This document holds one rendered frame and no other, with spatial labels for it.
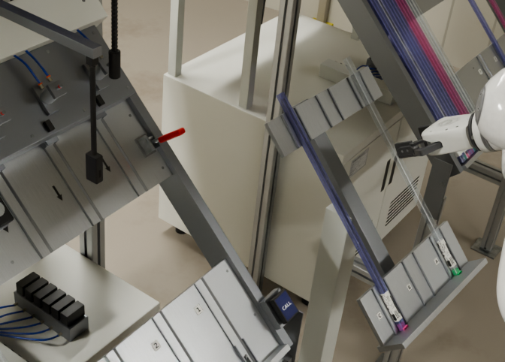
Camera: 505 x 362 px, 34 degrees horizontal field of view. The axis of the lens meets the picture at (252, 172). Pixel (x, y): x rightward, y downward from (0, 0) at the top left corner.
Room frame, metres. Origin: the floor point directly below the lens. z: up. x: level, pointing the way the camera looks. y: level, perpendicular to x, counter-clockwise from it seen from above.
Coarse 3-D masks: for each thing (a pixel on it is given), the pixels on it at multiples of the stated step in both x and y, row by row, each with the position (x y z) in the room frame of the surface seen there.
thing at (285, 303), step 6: (282, 294) 1.11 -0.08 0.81; (276, 300) 1.09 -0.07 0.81; (282, 300) 1.10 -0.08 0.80; (288, 300) 1.11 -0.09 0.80; (282, 306) 1.09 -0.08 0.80; (288, 306) 1.10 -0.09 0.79; (294, 306) 1.11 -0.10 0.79; (288, 312) 1.09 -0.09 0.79; (294, 312) 1.10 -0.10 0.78; (288, 318) 1.08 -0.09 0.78
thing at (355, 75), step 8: (352, 64) 1.52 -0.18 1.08; (352, 72) 1.51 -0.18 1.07; (360, 80) 1.51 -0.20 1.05; (360, 88) 1.50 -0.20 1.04; (368, 96) 1.49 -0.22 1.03; (368, 104) 1.48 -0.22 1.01; (376, 112) 1.48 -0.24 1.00; (376, 120) 1.47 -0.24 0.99; (384, 128) 1.46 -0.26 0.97; (384, 136) 1.45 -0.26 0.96; (392, 144) 1.45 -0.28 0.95; (392, 152) 1.44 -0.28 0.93; (400, 160) 1.43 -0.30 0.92; (400, 168) 1.42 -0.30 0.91; (408, 176) 1.41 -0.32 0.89; (408, 184) 1.41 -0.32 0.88; (416, 192) 1.40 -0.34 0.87; (416, 200) 1.39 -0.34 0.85; (424, 208) 1.38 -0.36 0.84; (424, 216) 1.38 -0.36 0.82; (432, 224) 1.37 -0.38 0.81; (432, 232) 1.36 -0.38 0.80; (440, 240) 1.35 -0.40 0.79; (456, 264) 1.33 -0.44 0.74; (456, 272) 1.32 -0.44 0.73
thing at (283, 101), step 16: (288, 112) 1.33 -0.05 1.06; (304, 144) 1.30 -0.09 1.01; (320, 176) 1.28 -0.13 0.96; (336, 192) 1.27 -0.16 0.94; (336, 208) 1.25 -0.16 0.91; (352, 224) 1.24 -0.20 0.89; (352, 240) 1.22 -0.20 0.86; (368, 256) 1.21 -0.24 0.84; (368, 272) 1.20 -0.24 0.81; (384, 288) 1.18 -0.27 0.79; (400, 320) 1.15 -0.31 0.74
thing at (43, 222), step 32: (96, 128) 1.19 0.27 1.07; (128, 128) 1.23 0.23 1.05; (32, 160) 1.08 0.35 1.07; (64, 160) 1.11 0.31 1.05; (128, 160) 1.18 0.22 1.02; (160, 160) 1.22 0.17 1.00; (0, 192) 1.00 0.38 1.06; (32, 192) 1.03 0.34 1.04; (64, 192) 1.06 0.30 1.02; (96, 192) 1.10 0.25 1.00; (128, 192) 1.13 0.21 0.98; (32, 224) 0.99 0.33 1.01; (64, 224) 1.02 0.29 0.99; (0, 256) 0.92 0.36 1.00; (32, 256) 0.95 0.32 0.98
